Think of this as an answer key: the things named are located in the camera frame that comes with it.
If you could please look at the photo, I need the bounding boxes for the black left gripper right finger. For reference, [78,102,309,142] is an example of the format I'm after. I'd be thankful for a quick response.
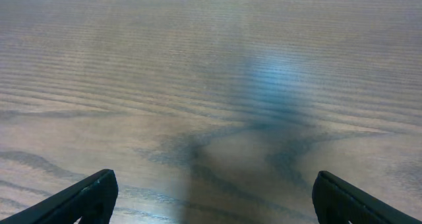
[312,171,421,224]

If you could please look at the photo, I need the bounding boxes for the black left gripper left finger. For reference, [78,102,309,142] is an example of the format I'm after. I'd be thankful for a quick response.
[1,169,119,224]

